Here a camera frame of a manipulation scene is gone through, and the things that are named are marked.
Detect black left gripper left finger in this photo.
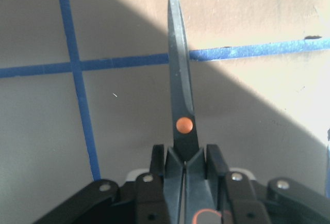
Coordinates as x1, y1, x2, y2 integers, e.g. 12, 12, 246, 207
36, 145, 165, 223

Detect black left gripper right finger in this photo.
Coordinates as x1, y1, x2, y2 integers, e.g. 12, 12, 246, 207
206, 145, 329, 223

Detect grey orange scissors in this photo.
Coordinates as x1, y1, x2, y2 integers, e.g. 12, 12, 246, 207
163, 0, 223, 223

